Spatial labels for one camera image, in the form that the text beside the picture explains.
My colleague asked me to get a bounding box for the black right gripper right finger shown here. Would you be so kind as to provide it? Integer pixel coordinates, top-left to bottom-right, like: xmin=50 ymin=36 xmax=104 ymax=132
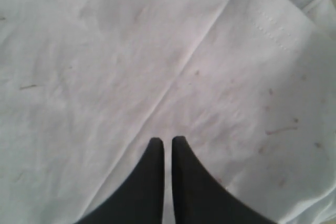
xmin=172 ymin=136 xmax=273 ymax=224

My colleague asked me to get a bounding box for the white t-shirt red print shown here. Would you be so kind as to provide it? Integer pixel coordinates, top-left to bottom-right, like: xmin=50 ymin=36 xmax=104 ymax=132
xmin=1 ymin=0 xmax=335 ymax=223

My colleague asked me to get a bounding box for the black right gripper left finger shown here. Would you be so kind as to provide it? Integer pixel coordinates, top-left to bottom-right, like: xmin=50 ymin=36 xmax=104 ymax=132
xmin=78 ymin=137 xmax=164 ymax=224

